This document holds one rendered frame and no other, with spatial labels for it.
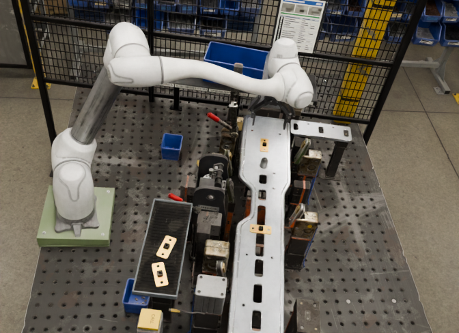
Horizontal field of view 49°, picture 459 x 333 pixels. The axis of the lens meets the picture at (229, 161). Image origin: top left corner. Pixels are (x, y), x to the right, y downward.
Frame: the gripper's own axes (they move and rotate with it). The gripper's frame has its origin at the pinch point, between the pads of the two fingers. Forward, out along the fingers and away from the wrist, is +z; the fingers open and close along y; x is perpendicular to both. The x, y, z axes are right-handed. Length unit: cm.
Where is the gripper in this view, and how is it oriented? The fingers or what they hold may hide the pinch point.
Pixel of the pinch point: (268, 123)
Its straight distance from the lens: 218.4
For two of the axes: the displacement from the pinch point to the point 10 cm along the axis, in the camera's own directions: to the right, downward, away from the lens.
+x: 0.8, -7.2, 6.9
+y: 9.9, 1.3, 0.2
